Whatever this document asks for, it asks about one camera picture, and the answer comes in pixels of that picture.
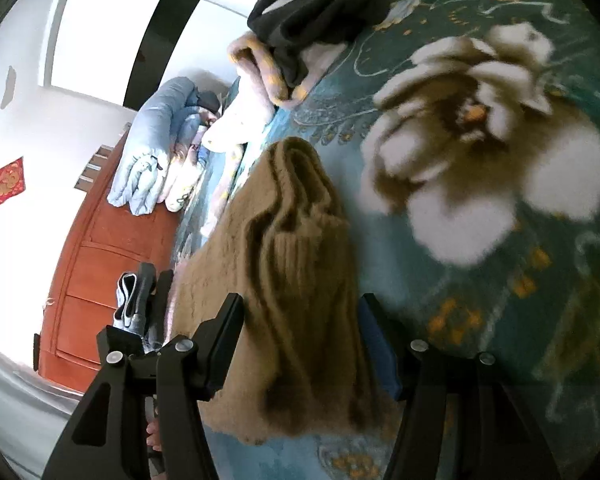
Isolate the tan knitted sweater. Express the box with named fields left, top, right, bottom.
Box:
left=169, top=136, right=398, bottom=444

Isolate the orange wooden headboard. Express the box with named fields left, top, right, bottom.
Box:
left=36, top=139, right=180, bottom=392

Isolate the folded pink bedding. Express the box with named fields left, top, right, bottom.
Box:
left=158, top=125, right=209, bottom=212

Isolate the folded light blue quilt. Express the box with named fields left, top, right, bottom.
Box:
left=107, top=77, right=201, bottom=216

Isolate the pink fleece garment orange trim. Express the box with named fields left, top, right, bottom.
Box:
left=202, top=32, right=347, bottom=153

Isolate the teal floral bed blanket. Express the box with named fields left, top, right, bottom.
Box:
left=172, top=0, right=600, bottom=480

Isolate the white wardrobe with black stripe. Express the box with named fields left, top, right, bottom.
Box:
left=38, top=0, right=257, bottom=110

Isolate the black and white garment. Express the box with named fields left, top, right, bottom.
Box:
left=247, top=0, right=389, bottom=88

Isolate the wall switch panel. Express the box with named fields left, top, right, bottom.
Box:
left=74, top=145, right=114, bottom=193

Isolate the red paper wall decoration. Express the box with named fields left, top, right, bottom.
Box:
left=0, top=157, right=26, bottom=205

